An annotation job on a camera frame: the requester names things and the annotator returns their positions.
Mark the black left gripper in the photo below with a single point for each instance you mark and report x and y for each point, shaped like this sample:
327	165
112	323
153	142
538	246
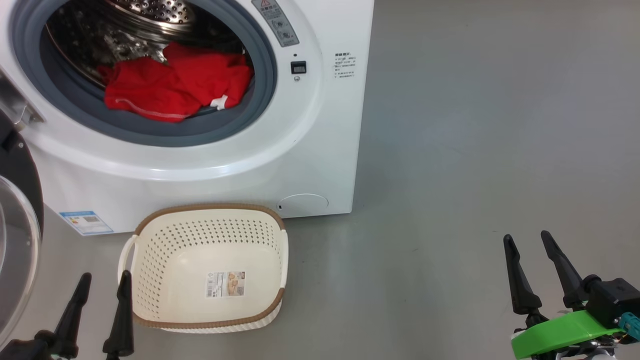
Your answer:
25	350

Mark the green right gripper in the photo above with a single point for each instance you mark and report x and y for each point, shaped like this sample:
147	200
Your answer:
560	332

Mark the washing machine door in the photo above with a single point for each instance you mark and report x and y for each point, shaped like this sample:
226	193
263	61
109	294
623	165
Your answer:
22	175

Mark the red garment with white collar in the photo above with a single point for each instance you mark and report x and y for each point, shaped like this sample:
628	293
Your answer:
165	85

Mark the cream perforated laundry basket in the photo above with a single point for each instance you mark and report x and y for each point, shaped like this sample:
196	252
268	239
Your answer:
200	260

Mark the printed food package label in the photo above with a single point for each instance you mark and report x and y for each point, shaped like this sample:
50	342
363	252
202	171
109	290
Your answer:
226	284

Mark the white front-load washing machine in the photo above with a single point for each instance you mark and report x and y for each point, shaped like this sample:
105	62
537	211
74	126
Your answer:
320	130

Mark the blue energy label sticker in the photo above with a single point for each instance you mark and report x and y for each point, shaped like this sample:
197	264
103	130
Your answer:
86	223

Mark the round white filter cover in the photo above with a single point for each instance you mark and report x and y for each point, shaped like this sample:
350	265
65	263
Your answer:
302	205

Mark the grey warning sticker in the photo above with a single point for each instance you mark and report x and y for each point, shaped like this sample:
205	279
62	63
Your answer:
277	22

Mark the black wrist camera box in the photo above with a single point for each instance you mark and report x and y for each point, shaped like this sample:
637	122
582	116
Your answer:
615	297

